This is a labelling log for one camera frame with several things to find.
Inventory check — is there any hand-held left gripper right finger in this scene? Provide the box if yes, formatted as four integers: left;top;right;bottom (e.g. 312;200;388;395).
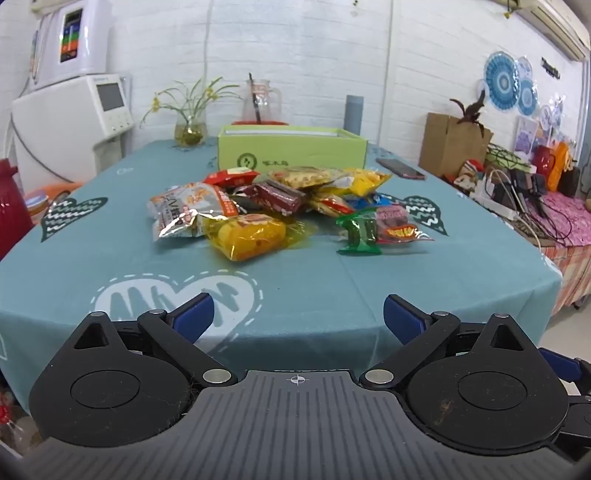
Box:
360;294;529;389

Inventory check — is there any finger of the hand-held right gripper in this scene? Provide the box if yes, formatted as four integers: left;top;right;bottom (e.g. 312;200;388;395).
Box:
538;348;591;437

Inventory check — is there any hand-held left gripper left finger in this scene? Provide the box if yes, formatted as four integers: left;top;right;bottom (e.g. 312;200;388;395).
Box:
74;293;234;387

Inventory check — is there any red purple snack packet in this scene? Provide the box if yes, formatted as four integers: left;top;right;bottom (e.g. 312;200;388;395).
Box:
374;205;435;244

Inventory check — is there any yellow translucent snack packet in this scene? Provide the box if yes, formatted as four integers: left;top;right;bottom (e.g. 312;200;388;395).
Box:
203;212;317;262

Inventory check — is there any green pastry packet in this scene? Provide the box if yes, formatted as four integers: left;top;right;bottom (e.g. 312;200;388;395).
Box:
335;209;383;256

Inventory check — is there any silver orange snack packet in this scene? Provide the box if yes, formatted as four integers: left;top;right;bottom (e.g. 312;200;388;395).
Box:
147;182;241;242

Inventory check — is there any blue snack packet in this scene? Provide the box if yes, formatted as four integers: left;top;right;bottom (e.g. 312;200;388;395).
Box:
344;193;407;210

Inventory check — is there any red yellow snack packet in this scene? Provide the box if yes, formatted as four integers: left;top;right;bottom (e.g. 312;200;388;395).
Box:
305;193;356;217

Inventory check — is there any yellow chips bag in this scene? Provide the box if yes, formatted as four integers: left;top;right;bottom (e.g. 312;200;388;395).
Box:
330;168;393;198

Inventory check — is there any dark red snack bar packet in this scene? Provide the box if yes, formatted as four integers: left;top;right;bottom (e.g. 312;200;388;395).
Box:
253;179;308;217

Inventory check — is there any clear packet of yellow chips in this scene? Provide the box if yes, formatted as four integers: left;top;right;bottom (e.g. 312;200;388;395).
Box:
265;167;352;191

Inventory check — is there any green cardboard box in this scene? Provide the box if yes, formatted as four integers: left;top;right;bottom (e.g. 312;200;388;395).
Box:
217;124;369;175

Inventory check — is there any white power strip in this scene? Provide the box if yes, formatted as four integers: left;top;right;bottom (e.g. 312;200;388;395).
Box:
471;194;519;219

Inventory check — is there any pink patterned cloth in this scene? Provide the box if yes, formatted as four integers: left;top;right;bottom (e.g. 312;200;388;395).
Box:
522;189;591;250

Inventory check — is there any smartphone with red case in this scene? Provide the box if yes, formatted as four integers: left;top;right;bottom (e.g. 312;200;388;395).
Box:
375;157;426;180

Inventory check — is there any glass vase with plant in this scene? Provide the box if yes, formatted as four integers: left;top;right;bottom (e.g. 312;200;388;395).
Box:
140;78;243;148

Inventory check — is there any orange bowl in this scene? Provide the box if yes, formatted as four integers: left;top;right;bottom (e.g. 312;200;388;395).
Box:
23;181;85;217

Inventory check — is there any green black mesh bag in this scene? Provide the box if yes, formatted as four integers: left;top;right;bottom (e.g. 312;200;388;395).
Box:
485;143;532;172

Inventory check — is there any red mug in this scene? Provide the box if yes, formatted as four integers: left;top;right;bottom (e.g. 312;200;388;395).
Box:
531;145;557;192

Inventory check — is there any grey cylinder bottle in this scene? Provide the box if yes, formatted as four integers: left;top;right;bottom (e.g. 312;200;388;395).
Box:
346;95;365;136

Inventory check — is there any red thermos jug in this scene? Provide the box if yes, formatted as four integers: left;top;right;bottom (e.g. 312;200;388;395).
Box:
0;158;34;261

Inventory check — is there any dark brown figurine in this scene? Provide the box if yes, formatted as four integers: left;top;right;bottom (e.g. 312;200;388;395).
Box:
450;90;488;134

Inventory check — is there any glass pitcher with straw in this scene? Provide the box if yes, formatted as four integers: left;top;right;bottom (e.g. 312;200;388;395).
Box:
242;73;283;123

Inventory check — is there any white water dispenser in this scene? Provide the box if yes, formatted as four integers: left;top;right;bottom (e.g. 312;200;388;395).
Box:
11;74;136;185

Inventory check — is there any small blue paper fan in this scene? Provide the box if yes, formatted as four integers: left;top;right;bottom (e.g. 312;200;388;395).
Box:
517;76;539;116

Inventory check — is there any large blue paper fan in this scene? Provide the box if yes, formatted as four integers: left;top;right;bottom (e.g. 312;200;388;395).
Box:
484;52;520;112

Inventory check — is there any white air conditioner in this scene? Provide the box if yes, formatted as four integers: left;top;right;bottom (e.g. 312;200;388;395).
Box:
519;0;591;61

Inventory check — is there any white wall water purifier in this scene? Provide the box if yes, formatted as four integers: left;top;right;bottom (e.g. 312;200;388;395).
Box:
28;0;115;92

